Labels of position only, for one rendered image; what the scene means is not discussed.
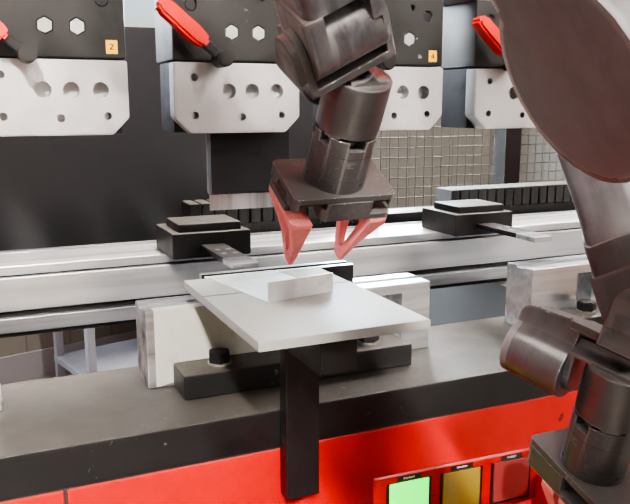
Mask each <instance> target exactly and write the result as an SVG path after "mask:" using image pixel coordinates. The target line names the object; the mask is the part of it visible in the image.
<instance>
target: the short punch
mask: <svg viewBox="0 0 630 504"><path fill-rule="evenodd" d="M277 159H289V131H285V132H253V133H206V167H207V192H208V194H209V202H210V211H214V210H231V209H248V208H266V207H274V204H273V201H272V198H271V195H270V192H269V184H270V179H271V178H272V175H271V170H272V164H273V161H274V160H277Z"/></svg>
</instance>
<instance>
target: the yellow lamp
mask: <svg viewBox="0 0 630 504"><path fill-rule="evenodd" d="M480 472H481V467H475V468H470V469H465V470H460V471H455V472H450V473H445V474H443V498H442V504H479V495H480Z"/></svg>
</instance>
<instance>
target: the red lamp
mask: <svg viewBox="0 0 630 504"><path fill-rule="evenodd" d="M527 459H528V457H524V458H519V459H514V460H509V461H504V462H499V463H495V464H494V475H493V495H492V502H493V503H494V502H498V501H503V500H507V499H512V498H516V497H520V496H525V495H527V491H528V474H529V463H528V462H527Z"/></svg>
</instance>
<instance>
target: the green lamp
mask: <svg viewBox="0 0 630 504"><path fill-rule="evenodd" d="M428 500H429V477H426V478H421V479H416V480H411V481H406V482H401V483H396V484H391V485H390V492H389V504H428Z"/></svg>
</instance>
